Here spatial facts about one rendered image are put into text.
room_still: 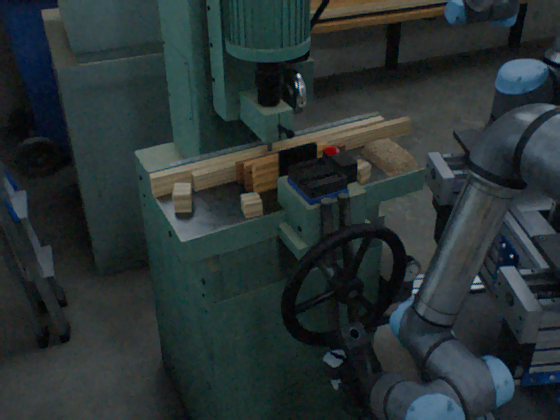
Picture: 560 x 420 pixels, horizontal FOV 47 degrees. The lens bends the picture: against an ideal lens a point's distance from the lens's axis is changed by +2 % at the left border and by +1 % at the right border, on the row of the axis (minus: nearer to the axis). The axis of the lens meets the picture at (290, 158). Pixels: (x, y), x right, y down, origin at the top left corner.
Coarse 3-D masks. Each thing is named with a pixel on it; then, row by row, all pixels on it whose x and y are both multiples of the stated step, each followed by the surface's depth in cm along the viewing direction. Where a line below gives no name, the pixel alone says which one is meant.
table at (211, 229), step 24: (192, 192) 141; (216, 192) 141; (240, 192) 141; (264, 192) 141; (384, 192) 147; (408, 192) 151; (168, 216) 133; (192, 216) 133; (216, 216) 133; (240, 216) 133; (264, 216) 133; (192, 240) 127; (216, 240) 130; (240, 240) 133; (288, 240) 132
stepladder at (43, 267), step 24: (0, 168) 203; (0, 192) 191; (24, 192) 212; (0, 216) 200; (24, 216) 200; (0, 240) 198; (24, 240) 202; (24, 264) 225; (48, 264) 218; (24, 288) 210; (48, 288) 215; (48, 336) 224
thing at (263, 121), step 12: (240, 96) 145; (252, 96) 144; (240, 108) 147; (252, 108) 141; (264, 108) 138; (276, 108) 138; (288, 108) 138; (252, 120) 142; (264, 120) 136; (276, 120) 137; (288, 120) 139; (264, 132) 138; (276, 132) 139
